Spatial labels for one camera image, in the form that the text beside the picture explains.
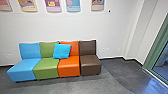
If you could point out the brown sofa seat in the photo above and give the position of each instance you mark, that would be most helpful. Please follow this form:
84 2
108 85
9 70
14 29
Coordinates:
89 63

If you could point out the light blue cushion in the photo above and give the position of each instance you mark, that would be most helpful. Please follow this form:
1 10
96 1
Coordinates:
62 51

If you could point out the orange sofa seat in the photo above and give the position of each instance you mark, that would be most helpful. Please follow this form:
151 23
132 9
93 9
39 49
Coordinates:
68 66

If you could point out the green sofa seat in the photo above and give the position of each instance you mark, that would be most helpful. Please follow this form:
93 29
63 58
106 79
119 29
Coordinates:
46 68

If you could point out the blue sofa seat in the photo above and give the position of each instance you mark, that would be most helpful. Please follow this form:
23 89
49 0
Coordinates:
23 68

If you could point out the white double wall outlet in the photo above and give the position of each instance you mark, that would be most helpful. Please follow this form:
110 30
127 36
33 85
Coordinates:
105 49
8 55

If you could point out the light blue wall poster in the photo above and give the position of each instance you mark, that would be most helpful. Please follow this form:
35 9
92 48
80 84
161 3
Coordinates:
73 5

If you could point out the pink purple wall poster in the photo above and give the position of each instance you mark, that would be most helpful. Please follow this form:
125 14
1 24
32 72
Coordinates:
53 5

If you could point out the green glass door frame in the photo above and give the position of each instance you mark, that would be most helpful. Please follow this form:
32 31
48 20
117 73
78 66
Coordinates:
155 53

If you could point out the yellow wall poster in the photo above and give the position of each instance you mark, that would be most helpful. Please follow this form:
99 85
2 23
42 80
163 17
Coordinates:
27 5

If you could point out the orange red wall poster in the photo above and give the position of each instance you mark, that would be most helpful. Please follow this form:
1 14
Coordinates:
5 4

